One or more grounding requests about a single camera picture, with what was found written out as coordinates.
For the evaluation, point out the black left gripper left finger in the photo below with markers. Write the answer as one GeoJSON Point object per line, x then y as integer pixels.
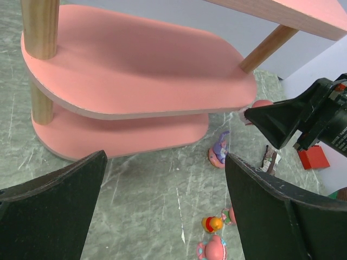
{"type": "Point", "coordinates": [49, 217]}

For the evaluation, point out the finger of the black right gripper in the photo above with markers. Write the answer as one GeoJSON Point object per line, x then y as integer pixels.
{"type": "Point", "coordinates": [278, 122]}

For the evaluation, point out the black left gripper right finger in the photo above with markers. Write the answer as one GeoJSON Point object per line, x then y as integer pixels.
{"type": "Point", "coordinates": [278, 220]}

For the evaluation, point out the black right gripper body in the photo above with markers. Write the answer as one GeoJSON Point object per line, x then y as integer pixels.
{"type": "Point", "coordinates": [325, 116]}

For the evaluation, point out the pink white frilly toy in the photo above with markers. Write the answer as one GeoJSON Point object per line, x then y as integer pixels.
{"type": "Point", "coordinates": [256, 104]}

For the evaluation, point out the orange bear toy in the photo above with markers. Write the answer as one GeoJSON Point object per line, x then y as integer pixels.
{"type": "Point", "coordinates": [212, 224]}

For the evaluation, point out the pink cloud toy blue bows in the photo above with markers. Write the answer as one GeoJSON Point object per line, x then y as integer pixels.
{"type": "Point", "coordinates": [215, 249]}

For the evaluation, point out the pink cup toy yellow top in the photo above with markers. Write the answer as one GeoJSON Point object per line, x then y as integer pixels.
{"type": "Point", "coordinates": [228, 216]}

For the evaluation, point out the pink three-tier wooden shelf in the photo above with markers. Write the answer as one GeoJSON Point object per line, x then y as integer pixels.
{"type": "Point", "coordinates": [104, 80]}

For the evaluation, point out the brown chocolate bar wrapper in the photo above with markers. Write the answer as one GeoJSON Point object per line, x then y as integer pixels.
{"type": "Point", "coordinates": [270, 160]}

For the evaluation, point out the red box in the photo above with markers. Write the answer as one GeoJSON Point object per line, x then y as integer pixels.
{"type": "Point", "coordinates": [313, 158]}

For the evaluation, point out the green brown tape roll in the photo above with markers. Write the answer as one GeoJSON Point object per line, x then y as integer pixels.
{"type": "Point", "coordinates": [340, 194]}

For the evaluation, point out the purple bunny on pink base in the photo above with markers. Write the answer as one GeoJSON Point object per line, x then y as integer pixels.
{"type": "Point", "coordinates": [218, 151]}

